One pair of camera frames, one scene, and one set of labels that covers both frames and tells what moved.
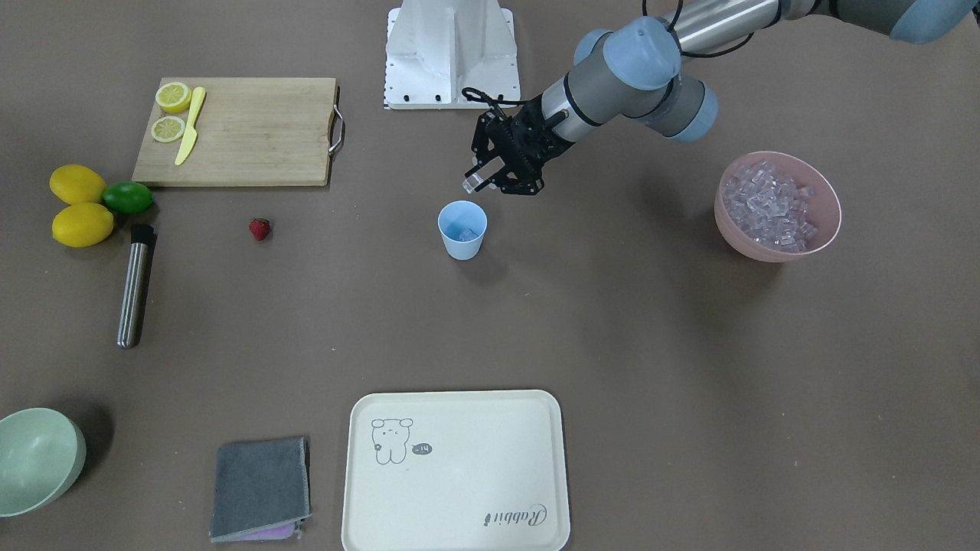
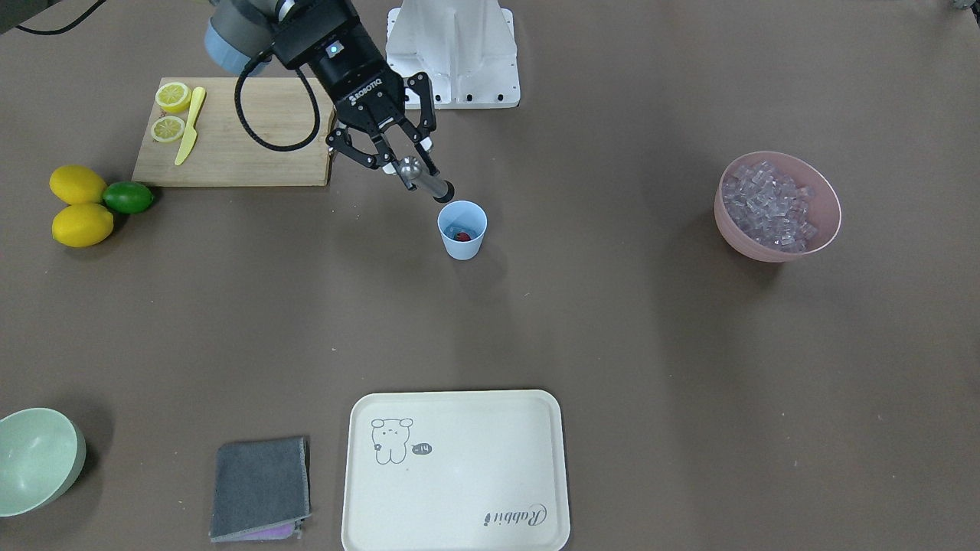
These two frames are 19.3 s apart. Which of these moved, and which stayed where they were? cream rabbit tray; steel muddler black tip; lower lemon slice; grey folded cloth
Moved: steel muddler black tip
Stayed: grey folded cloth; cream rabbit tray; lower lemon slice
